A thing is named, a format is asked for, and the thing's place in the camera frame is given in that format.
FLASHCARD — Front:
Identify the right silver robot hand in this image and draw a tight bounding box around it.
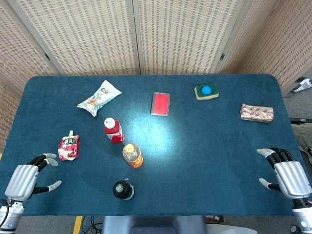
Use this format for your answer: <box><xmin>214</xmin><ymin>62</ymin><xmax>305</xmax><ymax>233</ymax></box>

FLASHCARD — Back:
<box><xmin>256</xmin><ymin>147</ymin><xmax>312</xmax><ymax>199</ymax></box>

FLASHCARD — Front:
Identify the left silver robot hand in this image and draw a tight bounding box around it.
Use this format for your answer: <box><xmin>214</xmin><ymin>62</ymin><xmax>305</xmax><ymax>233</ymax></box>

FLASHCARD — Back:
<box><xmin>4</xmin><ymin>153</ymin><xmax>62</xmax><ymax>202</ymax></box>

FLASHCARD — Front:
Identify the orange drink bottle yellow cap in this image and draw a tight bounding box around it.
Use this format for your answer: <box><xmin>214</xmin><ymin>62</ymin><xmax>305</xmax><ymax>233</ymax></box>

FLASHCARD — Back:
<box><xmin>122</xmin><ymin>143</ymin><xmax>144</xmax><ymax>169</ymax></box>

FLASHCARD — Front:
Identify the beige fabric seat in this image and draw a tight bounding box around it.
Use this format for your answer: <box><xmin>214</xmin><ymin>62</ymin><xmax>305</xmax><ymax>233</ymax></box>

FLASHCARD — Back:
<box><xmin>291</xmin><ymin>123</ymin><xmax>312</xmax><ymax>152</ymax></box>

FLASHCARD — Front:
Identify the red spout pouch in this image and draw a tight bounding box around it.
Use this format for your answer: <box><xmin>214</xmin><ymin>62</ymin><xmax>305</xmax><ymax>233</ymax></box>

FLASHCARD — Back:
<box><xmin>58</xmin><ymin>130</ymin><xmax>80</xmax><ymax>162</ymax></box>

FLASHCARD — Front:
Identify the woven folding screen panel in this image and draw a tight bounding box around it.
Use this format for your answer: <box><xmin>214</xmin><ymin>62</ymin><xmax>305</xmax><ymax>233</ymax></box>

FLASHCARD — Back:
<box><xmin>0</xmin><ymin>74</ymin><xmax>22</xmax><ymax>153</ymax></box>
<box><xmin>237</xmin><ymin>0</ymin><xmax>312</xmax><ymax>96</ymax></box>
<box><xmin>133</xmin><ymin>0</ymin><xmax>252</xmax><ymax>76</ymax></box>
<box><xmin>214</xmin><ymin>0</ymin><xmax>283</xmax><ymax>75</ymax></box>
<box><xmin>0</xmin><ymin>0</ymin><xmax>61</xmax><ymax>85</ymax></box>
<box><xmin>7</xmin><ymin>0</ymin><xmax>142</xmax><ymax>77</ymax></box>

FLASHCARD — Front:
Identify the gold foil wrapped package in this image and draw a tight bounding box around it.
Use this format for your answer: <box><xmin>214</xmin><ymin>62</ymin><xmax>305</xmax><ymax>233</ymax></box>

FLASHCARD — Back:
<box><xmin>240</xmin><ymin>103</ymin><xmax>274</xmax><ymax>123</ymax></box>

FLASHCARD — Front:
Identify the white floor device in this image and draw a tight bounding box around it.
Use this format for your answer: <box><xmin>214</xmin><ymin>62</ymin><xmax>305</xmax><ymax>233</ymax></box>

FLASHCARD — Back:
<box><xmin>292</xmin><ymin>77</ymin><xmax>312</xmax><ymax>93</ymax></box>

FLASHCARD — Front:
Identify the blue table cloth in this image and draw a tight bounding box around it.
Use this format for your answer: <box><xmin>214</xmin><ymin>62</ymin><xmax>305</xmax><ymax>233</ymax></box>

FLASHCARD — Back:
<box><xmin>0</xmin><ymin>74</ymin><xmax>305</xmax><ymax>217</ymax></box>

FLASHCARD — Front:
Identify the dark bottle black cap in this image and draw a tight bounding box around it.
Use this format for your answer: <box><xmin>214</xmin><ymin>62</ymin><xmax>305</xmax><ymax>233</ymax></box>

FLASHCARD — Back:
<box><xmin>112</xmin><ymin>178</ymin><xmax>135</xmax><ymax>201</ymax></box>

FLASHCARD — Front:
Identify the red bottle white cap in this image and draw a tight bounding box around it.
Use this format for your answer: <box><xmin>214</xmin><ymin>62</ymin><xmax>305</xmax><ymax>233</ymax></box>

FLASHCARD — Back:
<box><xmin>104</xmin><ymin>117</ymin><xmax>125</xmax><ymax>144</ymax></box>

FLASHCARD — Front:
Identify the white snack bag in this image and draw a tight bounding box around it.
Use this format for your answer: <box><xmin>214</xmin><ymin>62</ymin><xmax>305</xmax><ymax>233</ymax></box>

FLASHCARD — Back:
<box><xmin>77</xmin><ymin>79</ymin><xmax>122</xmax><ymax>117</ymax></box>

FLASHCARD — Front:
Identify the yellow green sponge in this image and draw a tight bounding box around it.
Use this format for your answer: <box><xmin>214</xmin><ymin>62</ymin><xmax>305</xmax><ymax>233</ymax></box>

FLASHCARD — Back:
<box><xmin>194</xmin><ymin>83</ymin><xmax>219</xmax><ymax>101</ymax></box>

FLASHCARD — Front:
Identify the grey robot torso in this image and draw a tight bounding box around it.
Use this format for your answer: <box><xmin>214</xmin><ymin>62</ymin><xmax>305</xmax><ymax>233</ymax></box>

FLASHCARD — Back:
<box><xmin>101</xmin><ymin>215</ymin><xmax>208</xmax><ymax>234</ymax></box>

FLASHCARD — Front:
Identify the red card case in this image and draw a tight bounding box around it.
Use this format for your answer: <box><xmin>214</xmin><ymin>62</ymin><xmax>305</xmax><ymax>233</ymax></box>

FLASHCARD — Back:
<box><xmin>150</xmin><ymin>92</ymin><xmax>171</xmax><ymax>117</ymax></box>

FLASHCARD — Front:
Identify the blue floor cable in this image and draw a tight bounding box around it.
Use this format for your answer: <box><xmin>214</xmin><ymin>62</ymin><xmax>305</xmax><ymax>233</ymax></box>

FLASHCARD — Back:
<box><xmin>81</xmin><ymin>215</ymin><xmax>103</xmax><ymax>234</ymax></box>

